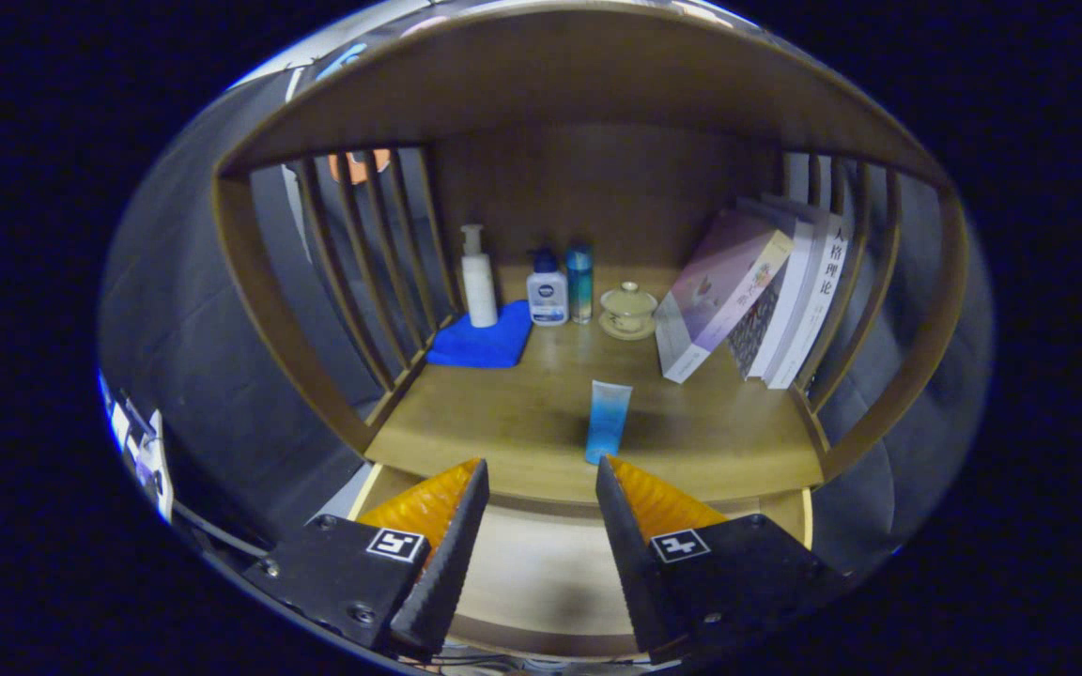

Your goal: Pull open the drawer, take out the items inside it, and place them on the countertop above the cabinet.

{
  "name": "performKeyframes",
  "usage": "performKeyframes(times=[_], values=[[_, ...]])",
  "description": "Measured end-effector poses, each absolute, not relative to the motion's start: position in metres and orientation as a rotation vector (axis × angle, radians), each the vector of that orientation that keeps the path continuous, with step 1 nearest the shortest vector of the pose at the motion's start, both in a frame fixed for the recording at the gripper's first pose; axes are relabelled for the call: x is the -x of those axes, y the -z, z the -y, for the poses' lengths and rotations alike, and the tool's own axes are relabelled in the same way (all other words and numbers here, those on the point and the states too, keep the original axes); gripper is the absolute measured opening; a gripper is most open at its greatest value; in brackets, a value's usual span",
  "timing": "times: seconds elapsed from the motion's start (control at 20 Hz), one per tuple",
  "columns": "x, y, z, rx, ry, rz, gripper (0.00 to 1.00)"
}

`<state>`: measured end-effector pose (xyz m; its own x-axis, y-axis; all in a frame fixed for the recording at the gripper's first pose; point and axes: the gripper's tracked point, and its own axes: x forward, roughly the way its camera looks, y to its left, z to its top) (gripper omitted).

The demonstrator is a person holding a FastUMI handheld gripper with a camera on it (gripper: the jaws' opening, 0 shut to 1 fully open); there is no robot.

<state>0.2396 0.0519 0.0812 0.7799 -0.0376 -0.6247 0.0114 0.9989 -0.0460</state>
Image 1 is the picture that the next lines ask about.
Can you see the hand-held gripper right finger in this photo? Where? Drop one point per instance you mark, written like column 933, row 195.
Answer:
column 738, row 577

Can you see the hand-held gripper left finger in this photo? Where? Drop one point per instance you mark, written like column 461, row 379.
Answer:
column 353, row 573

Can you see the wooden drawer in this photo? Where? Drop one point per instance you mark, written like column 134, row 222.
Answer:
column 541, row 554

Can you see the blue white cosmetic tube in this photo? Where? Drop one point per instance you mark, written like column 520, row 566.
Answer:
column 609, row 422

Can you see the wooden countertop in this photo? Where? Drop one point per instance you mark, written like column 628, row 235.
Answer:
column 522, row 413

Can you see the wooden cabinet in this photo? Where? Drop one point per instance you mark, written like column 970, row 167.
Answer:
column 579, row 66

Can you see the dark patterned book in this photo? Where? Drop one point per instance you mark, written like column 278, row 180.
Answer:
column 755, row 329

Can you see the blue cloth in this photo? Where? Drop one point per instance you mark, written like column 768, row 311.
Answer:
column 485, row 343

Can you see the plain white book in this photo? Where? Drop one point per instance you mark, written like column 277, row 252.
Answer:
column 790, row 300

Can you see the lidded ceramic tea cup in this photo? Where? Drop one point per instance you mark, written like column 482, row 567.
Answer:
column 628, row 308

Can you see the purple white book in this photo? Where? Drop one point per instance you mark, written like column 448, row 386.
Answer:
column 724, row 286

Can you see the white book with printed spine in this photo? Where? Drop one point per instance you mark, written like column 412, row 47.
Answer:
column 823, row 291

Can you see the white spray bottle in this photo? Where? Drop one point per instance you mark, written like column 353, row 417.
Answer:
column 479, row 291

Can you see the teal bottle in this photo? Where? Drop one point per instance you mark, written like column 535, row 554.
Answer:
column 579, row 282

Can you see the white blue-capped lotion bottle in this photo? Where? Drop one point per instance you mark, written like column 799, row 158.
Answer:
column 548, row 296

